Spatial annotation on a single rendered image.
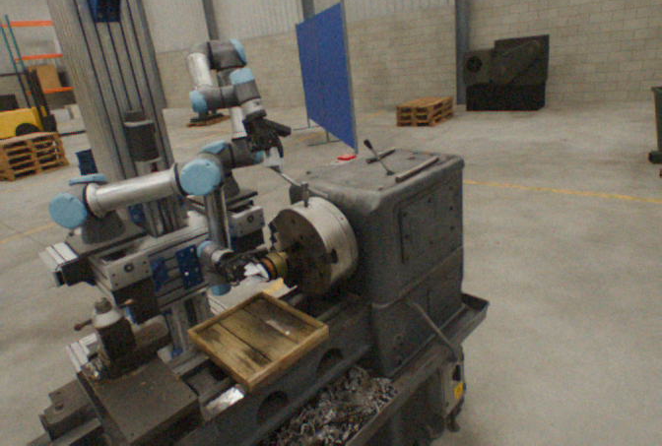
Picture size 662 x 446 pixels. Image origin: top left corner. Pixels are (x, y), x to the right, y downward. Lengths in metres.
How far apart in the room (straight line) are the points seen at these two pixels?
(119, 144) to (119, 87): 0.22
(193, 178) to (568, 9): 10.20
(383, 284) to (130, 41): 1.32
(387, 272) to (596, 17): 9.86
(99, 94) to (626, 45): 10.16
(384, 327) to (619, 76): 9.83
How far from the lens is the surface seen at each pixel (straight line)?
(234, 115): 1.86
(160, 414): 1.15
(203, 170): 1.39
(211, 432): 1.18
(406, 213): 1.47
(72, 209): 1.54
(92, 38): 1.86
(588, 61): 11.00
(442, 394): 1.99
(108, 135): 1.86
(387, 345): 1.62
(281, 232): 1.41
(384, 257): 1.42
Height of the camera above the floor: 1.71
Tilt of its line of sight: 19 degrees down
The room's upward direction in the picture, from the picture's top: 7 degrees counter-clockwise
